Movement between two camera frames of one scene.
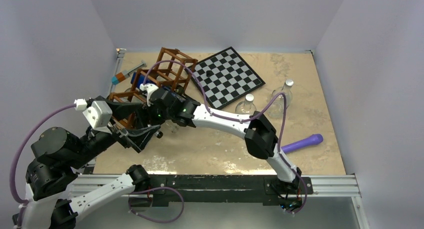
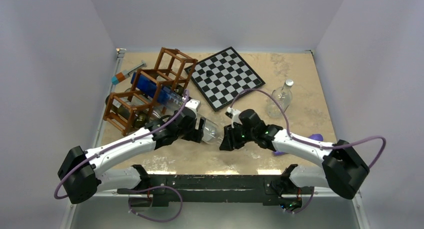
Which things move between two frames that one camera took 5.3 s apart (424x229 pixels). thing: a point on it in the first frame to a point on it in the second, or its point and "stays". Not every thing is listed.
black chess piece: (209, 73) stays
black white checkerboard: (225, 78) stays
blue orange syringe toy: (121, 76) stays
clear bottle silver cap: (246, 107) to (213, 134)
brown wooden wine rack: (173, 70) stays
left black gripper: (138, 136) to (195, 135)
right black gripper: (147, 112) to (230, 142)
